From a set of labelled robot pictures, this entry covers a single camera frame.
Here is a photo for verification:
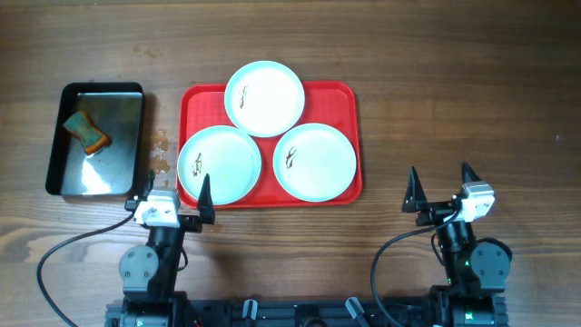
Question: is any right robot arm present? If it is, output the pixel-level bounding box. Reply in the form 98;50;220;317
402;163;512;327

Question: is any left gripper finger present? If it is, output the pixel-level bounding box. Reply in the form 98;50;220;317
143;170;155;200
197;173;215;224

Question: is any green orange sponge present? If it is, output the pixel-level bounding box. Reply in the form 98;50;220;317
64;111;111;155

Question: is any white plate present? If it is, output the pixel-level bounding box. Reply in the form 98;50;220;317
223;61;306;138
177;125;262;205
272;123;358;203

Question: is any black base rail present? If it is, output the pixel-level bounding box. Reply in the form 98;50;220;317
104;296;509;327

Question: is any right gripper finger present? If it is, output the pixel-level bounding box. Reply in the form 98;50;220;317
461;162;481;183
401;166;428;213

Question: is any black metal water basin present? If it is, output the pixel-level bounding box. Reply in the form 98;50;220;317
44;82;145;197

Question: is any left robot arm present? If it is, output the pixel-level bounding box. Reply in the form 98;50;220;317
104;172;215;327

